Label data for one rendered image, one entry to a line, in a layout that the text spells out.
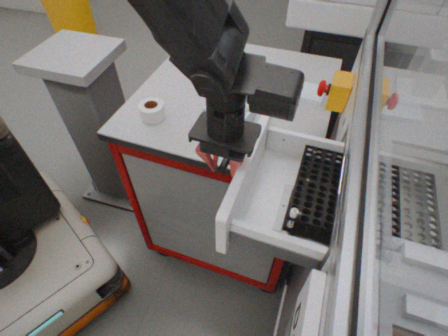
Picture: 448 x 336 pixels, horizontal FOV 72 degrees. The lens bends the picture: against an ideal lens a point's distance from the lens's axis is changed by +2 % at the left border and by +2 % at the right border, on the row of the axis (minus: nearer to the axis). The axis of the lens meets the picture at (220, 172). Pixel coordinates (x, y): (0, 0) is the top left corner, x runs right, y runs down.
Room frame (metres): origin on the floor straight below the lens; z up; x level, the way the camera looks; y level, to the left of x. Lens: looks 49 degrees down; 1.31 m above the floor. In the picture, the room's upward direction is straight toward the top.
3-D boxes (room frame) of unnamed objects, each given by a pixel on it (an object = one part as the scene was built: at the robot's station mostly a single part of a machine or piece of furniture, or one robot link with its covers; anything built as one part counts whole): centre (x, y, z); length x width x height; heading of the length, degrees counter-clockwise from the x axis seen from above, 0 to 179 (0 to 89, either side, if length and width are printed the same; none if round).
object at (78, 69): (1.07, 0.54, 0.38); 0.30 x 0.30 x 0.76; 73
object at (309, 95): (0.80, -0.25, 0.77); 0.13 x 0.09 x 0.02; 66
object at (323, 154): (0.31, -0.24, 0.87); 0.22 x 0.18 x 0.06; 70
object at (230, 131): (0.36, -0.01, 1.01); 0.10 x 0.07 x 0.07; 70
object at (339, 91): (0.64, -0.29, 0.88); 0.07 x 0.05 x 0.07; 160
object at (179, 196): (0.82, -0.05, 0.38); 0.62 x 0.58 x 0.76; 160
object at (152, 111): (0.69, 0.19, 0.78); 0.07 x 0.07 x 0.04
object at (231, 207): (0.38, -0.05, 0.87); 0.29 x 0.02 x 0.11; 160
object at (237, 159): (0.36, -0.01, 0.94); 0.07 x 0.07 x 0.09; 70
